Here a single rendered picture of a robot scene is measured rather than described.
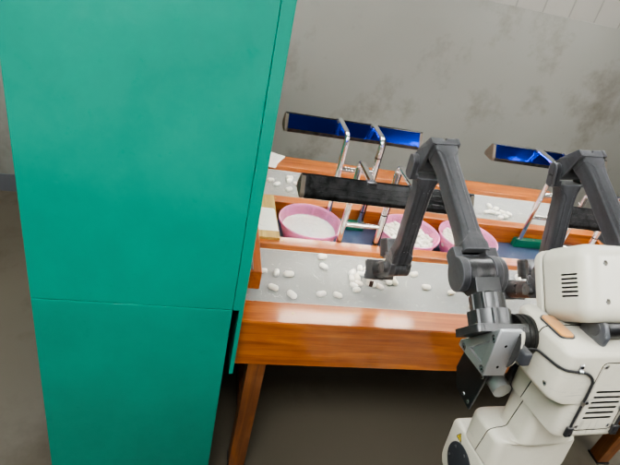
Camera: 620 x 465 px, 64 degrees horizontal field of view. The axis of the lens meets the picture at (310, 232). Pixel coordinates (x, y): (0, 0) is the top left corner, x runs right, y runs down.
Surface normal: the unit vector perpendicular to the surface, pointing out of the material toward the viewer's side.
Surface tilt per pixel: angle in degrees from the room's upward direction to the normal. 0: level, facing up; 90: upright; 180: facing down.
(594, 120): 90
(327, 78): 90
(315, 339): 90
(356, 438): 0
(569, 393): 82
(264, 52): 90
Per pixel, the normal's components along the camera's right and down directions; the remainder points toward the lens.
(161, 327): 0.13, 0.55
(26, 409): 0.20, -0.83
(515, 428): -0.96, -0.06
